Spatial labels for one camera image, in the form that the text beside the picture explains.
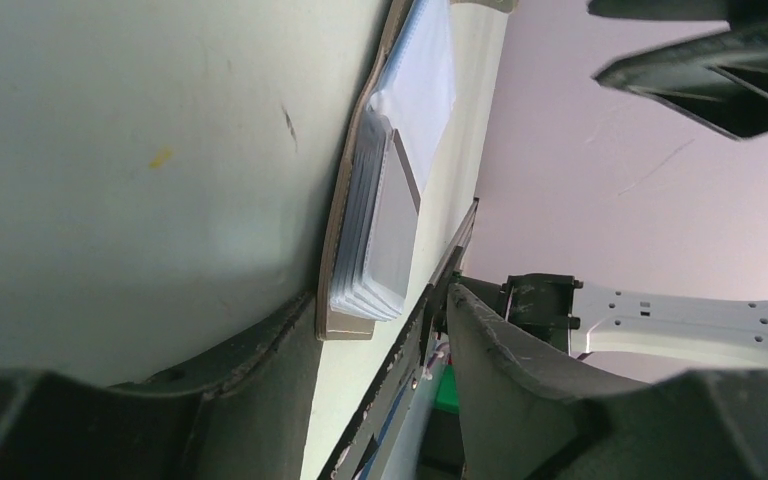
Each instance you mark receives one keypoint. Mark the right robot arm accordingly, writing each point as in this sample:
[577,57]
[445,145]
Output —
[662,219]

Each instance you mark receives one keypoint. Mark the aluminium frame rail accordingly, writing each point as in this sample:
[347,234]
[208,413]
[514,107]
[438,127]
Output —
[460,238]

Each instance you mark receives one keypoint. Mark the grey card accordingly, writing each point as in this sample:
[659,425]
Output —
[388,261]

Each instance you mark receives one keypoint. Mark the beige leather card holder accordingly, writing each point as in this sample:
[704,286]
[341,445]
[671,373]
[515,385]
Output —
[432,78]

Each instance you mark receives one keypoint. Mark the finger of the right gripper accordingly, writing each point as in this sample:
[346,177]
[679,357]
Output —
[719,81]
[680,10]

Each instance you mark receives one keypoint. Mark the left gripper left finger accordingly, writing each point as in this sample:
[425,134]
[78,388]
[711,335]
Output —
[239,410]

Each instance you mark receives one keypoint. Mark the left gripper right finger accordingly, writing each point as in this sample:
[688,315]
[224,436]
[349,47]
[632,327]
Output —
[529,411]

